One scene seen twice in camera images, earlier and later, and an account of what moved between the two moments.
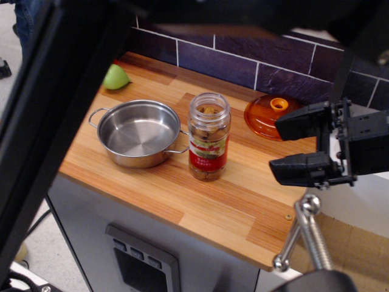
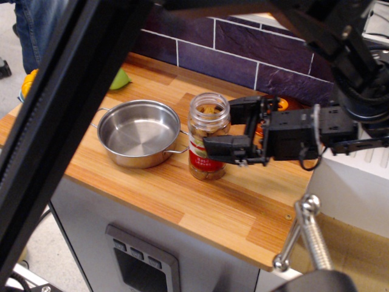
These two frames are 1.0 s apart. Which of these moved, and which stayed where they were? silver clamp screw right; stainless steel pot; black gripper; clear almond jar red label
Moved: black gripper
Stayed: silver clamp screw right; clear almond jar red label; stainless steel pot
